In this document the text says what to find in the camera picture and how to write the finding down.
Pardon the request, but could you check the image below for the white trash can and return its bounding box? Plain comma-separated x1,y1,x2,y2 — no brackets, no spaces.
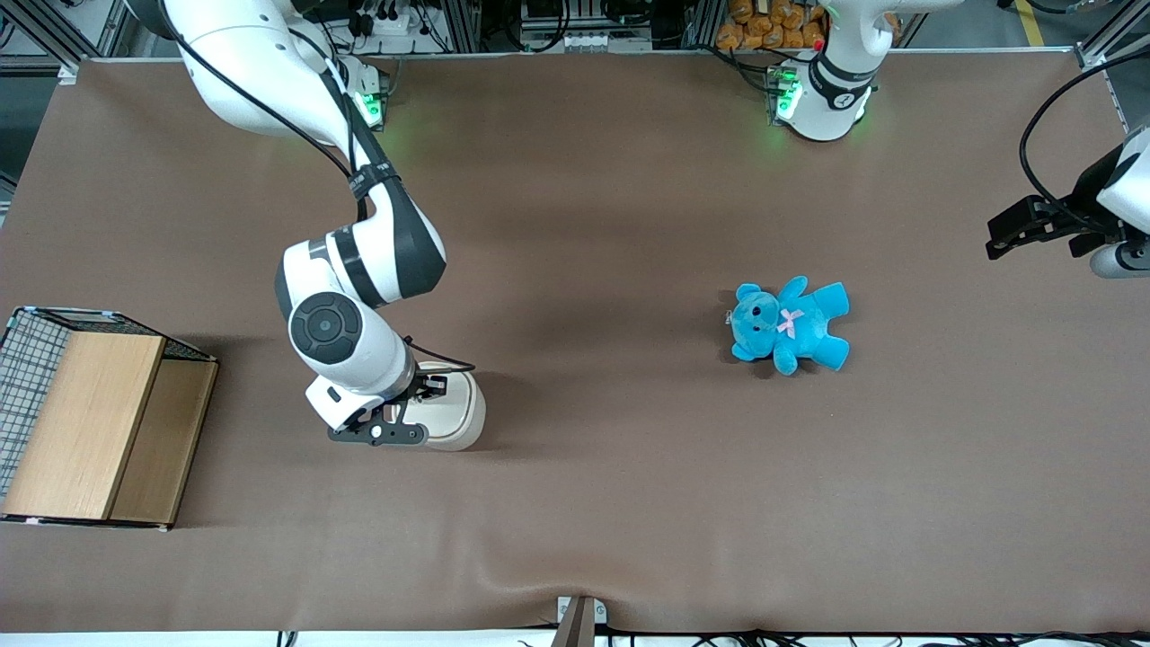
406,361,487,452

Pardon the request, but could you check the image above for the white electronics box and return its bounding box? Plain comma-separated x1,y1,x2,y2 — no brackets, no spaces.
519,25,654,55

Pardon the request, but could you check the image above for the aluminium frame post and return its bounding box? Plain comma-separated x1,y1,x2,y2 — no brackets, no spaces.
1074,0,1150,71
0,0,84,84

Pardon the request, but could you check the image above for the wooden shelf box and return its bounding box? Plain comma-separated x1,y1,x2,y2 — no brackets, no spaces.
2,330,219,527

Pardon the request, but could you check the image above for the white power strip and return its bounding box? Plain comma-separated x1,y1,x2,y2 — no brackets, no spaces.
358,7,425,39

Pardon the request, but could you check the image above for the white trash can lid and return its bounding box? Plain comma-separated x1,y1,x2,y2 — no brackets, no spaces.
415,362,477,443

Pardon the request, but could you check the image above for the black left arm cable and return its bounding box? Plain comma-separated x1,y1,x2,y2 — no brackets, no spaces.
1019,52,1150,209

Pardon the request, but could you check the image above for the black wire mesh basket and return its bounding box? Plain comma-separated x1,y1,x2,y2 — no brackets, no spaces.
0,306,219,532

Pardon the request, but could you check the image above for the blue teddy bear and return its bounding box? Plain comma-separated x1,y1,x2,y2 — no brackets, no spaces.
726,276,851,377

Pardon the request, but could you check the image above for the metal table bracket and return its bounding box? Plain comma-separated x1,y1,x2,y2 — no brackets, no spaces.
550,595,608,647

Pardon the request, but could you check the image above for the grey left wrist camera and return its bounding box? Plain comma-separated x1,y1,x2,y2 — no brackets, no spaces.
1089,241,1150,279

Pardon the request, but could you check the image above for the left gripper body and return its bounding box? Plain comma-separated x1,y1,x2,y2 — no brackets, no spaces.
1069,126,1150,238

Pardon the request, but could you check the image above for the brown table cloth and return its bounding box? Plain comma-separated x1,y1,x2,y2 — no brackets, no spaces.
0,49,1150,635

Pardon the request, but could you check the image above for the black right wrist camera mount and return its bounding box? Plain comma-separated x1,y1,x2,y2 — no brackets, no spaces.
326,401,429,448

